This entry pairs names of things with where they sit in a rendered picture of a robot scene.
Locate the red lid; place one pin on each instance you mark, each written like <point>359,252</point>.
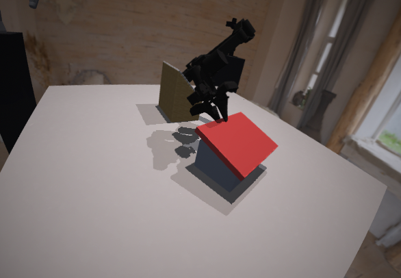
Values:
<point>238,142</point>

